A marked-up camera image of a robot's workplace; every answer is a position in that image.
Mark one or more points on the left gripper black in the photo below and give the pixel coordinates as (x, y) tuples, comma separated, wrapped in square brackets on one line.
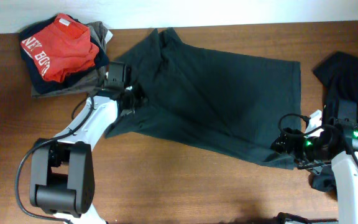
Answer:
[(142, 96)]

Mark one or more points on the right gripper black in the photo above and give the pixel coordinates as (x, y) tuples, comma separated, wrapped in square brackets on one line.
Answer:
[(288, 145)]

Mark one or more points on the dark teal t-shirt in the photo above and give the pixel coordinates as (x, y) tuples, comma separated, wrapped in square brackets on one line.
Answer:
[(219, 101)]

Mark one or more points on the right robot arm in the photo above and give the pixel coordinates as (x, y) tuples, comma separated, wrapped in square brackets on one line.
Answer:
[(344, 163)]

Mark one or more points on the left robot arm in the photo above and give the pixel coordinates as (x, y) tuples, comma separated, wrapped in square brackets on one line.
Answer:
[(62, 176)]

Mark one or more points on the folded grey garment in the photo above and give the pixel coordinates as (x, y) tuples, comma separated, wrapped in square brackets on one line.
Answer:
[(88, 80)]

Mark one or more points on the black garment pile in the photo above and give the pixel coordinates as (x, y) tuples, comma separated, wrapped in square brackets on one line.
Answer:
[(339, 75)]

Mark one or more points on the folded orange printed t-shirt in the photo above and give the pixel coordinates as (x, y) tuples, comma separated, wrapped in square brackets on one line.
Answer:
[(59, 48)]

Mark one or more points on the folded navy blue garment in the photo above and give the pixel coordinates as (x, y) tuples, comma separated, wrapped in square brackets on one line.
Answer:
[(43, 87)]

